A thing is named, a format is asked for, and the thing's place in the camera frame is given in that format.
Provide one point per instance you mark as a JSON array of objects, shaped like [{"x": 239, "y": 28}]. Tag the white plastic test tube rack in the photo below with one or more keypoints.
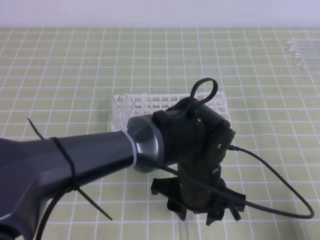
[{"x": 146, "y": 104}]

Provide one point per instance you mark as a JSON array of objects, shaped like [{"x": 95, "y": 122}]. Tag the clear glass test tube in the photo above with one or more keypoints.
[
  {"x": 305, "y": 51},
  {"x": 308, "y": 67},
  {"x": 305, "y": 57},
  {"x": 187, "y": 230},
  {"x": 304, "y": 44},
  {"x": 312, "y": 62}
]

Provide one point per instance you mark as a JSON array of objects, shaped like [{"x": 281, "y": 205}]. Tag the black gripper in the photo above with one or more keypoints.
[{"x": 196, "y": 139}]

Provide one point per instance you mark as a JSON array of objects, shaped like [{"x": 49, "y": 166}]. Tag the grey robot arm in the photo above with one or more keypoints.
[{"x": 34, "y": 172}]

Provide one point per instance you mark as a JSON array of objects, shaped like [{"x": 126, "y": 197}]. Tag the green checkered tablecloth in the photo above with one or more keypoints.
[{"x": 61, "y": 78}]

